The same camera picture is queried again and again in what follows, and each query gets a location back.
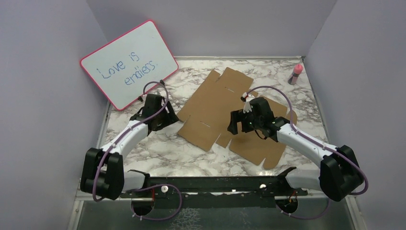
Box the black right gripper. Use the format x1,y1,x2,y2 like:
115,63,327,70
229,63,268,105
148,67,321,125
227,108,262,135

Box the brown cardboard box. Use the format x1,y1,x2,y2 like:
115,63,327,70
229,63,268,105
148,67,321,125
177,68,286,170

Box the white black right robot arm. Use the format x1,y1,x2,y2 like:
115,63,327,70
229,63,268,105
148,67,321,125
227,97,367,201

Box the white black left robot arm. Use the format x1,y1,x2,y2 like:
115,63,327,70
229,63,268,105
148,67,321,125
80,94,179,202

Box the pink framed whiteboard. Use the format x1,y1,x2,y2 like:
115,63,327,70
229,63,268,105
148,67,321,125
79,21,179,111

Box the pink capped marker bottle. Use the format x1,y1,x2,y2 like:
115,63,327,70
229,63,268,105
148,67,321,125
288,64,304,85

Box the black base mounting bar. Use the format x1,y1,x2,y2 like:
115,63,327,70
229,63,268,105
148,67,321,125
120,176,307,209

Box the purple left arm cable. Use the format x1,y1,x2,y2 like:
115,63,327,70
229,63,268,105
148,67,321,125
92,80,183,222

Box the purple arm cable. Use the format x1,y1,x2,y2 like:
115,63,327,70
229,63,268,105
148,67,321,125
241,85,370,220
92,80,183,222

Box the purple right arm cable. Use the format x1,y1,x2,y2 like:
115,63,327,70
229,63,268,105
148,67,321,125
241,85,370,220

